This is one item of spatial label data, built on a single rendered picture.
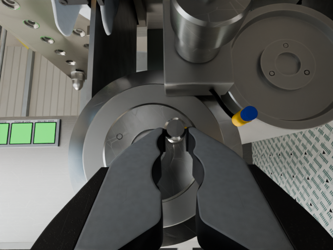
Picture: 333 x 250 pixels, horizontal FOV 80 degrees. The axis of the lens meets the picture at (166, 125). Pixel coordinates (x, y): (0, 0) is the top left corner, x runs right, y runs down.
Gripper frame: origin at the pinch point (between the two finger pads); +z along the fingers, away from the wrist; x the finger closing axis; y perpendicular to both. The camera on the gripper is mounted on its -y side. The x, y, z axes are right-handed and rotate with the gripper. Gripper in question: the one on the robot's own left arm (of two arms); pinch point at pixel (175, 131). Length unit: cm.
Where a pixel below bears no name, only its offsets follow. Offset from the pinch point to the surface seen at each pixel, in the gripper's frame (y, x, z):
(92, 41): -4.4, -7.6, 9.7
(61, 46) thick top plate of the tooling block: -1.3, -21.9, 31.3
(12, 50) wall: 25, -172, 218
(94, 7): -7.3, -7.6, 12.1
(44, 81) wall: 56, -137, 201
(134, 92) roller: -0.9, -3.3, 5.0
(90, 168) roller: 3.9, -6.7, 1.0
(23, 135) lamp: 19, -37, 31
